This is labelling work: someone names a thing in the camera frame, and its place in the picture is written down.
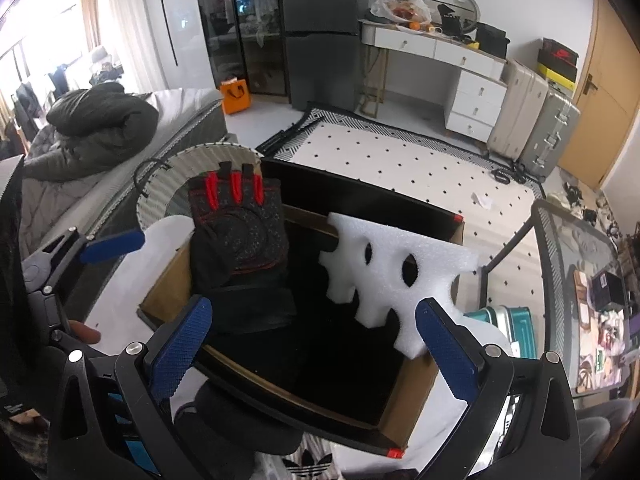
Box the black cables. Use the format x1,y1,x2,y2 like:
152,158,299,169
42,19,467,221
492,162,527,186

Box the person's left hand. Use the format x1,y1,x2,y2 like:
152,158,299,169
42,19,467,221
67,320,102,345

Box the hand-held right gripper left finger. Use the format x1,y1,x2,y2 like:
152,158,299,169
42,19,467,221
47,295,213,480

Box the dark puffer jacket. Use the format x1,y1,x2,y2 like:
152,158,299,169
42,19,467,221
20,82,161,182

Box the black handbag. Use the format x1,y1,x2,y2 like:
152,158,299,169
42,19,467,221
475,22,511,59

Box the black red fingerless glove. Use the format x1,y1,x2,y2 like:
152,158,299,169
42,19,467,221
187,161,298,335

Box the person's leg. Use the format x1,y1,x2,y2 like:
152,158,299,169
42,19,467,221
575,400,640,480

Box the black white patterned rug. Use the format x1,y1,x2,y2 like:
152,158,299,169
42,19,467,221
255,105,549,322

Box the dark grey refrigerator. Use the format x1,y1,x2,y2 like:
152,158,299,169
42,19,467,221
277,0,372,113

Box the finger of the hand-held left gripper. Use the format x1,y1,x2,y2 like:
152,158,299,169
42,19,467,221
47,329,118,361
22,227,146,311

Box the plastic bag of fruit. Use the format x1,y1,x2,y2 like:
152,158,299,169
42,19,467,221
370,0,433,29

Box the white foam block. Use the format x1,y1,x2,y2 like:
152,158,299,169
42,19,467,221
318,212,478,359

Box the small black box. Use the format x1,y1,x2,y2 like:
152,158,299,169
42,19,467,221
590,270,629,312

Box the wooden door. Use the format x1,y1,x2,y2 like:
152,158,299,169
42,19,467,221
557,0,640,192

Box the white wardrobe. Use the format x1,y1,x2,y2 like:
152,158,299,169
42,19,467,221
104,0,211,97

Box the glass table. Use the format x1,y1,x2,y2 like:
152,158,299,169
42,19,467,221
480,199,640,401

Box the red black shoebox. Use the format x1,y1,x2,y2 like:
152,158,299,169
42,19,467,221
541,37,581,65

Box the white desk with drawers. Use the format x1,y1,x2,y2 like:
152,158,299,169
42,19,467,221
359,19,508,143

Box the black cardboard box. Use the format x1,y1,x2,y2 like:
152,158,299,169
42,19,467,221
137,157,466,461

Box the orange shopping bag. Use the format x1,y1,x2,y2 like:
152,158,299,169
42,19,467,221
220,77,252,116

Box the grey bed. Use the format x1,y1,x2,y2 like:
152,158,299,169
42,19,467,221
20,87,227,256

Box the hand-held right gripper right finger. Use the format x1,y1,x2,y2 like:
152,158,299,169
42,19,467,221
415,297,581,480

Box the teal suitcase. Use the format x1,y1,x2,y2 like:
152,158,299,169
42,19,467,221
465,305,539,359

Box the beige suitcase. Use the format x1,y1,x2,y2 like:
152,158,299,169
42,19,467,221
487,57,549,161

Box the black chair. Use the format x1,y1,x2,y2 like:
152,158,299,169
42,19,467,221
172,380,303,480

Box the glass display cabinet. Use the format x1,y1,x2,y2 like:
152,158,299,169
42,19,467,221
192,0,291,98

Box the silver suitcase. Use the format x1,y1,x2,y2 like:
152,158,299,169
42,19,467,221
517,85,582,182

